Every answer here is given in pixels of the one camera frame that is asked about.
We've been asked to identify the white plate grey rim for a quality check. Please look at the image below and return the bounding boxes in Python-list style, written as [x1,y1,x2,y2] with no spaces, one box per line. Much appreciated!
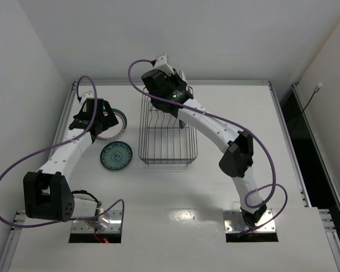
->
[178,70,188,83]

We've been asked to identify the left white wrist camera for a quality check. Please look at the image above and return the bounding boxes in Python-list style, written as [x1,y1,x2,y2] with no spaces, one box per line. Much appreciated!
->
[80,91,95,100]

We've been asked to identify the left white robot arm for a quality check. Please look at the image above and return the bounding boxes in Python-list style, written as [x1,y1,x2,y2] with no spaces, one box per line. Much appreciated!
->
[23,98,118,222]

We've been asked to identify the blue floral green plate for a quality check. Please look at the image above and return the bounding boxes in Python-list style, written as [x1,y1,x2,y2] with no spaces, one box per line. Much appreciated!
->
[100,141,133,171]

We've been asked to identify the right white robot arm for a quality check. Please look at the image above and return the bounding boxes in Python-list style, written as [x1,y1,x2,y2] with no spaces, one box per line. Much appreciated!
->
[141,69,266,227]

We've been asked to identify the metal base plate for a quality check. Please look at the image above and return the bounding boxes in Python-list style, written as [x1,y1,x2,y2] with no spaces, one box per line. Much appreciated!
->
[71,210,122,234]
[223,210,277,234]

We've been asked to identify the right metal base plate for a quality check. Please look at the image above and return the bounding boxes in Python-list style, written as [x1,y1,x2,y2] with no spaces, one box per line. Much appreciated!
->
[223,210,277,234]

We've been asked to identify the green red rimmed plate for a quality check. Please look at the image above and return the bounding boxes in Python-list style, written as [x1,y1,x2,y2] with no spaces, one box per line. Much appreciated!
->
[179,120,187,129]
[97,108,128,141]

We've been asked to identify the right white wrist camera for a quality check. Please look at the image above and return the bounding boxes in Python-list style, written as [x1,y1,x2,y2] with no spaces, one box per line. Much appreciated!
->
[153,54,175,76]

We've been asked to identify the black cable white plug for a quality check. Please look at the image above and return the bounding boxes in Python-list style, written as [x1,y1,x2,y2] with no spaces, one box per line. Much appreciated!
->
[290,82,322,136]

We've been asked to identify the grey wire dish rack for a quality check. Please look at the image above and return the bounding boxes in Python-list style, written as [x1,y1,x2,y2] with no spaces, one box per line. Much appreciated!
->
[138,95,198,167]

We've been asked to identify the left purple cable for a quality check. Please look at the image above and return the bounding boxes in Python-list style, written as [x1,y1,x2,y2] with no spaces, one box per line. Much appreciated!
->
[0,75,125,229]

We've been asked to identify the aluminium table frame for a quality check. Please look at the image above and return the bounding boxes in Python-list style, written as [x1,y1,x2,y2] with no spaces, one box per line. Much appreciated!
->
[0,80,340,272]

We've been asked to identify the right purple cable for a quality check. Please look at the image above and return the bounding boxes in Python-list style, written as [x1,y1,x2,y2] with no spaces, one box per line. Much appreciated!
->
[127,59,288,237]

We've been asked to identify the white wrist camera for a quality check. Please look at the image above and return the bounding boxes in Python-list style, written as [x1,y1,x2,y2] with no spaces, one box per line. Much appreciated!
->
[153,54,175,76]
[80,91,95,100]

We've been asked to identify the purple cable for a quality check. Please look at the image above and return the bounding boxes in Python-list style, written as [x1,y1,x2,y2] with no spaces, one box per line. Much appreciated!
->
[127,59,288,237]
[0,75,125,229]

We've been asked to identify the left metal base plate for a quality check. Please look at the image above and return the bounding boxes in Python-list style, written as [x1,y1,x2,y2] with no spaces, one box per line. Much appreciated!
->
[71,210,122,234]

